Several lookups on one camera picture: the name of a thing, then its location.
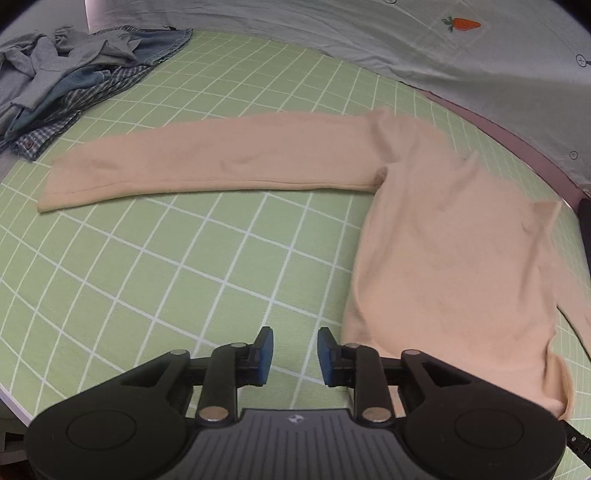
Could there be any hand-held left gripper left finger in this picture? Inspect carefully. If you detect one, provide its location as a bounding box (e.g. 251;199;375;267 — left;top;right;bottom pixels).
119;326;274;424

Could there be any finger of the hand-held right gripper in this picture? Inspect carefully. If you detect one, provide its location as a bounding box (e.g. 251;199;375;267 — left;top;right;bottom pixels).
560;416;591;457

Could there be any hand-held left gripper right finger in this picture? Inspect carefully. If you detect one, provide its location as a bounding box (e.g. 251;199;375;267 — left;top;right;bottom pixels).
318;327;472;424

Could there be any beige long-sleeve sweater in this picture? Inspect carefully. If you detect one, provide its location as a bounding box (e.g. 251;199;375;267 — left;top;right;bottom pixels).
37;107;591;421

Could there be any green grid mat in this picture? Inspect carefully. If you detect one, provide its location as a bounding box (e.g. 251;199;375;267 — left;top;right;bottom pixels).
0;30;591;416

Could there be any pink mattress edge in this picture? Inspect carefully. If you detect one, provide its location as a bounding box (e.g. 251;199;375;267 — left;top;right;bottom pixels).
416;87;591;206

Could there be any blue checkered shirt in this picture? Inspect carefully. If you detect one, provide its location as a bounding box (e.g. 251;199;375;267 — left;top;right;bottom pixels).
0;64;154;161

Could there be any grey carrot print bedsheet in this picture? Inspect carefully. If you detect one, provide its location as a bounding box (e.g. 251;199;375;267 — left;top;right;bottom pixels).
87;0;591;188

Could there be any blue denim garment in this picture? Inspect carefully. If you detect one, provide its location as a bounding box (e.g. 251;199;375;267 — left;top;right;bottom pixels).
13;28;194;136

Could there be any grey crumpled shirt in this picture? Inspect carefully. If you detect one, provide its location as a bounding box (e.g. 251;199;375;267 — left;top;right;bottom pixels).
0;27;144;112

